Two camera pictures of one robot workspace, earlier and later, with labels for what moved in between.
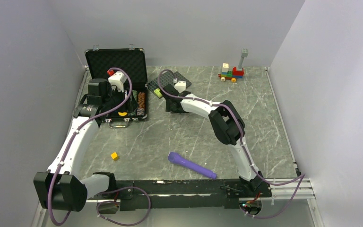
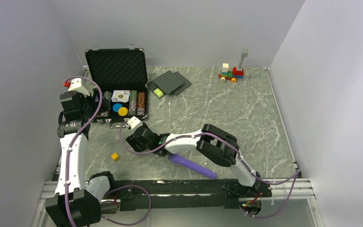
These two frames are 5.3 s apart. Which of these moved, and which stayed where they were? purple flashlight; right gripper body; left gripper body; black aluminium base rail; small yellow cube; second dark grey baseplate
Moved: right gripper body; left gripper body
Stayed: second dark grey baseplate; small yellow cube; black aluminium base rail; purple flashlight
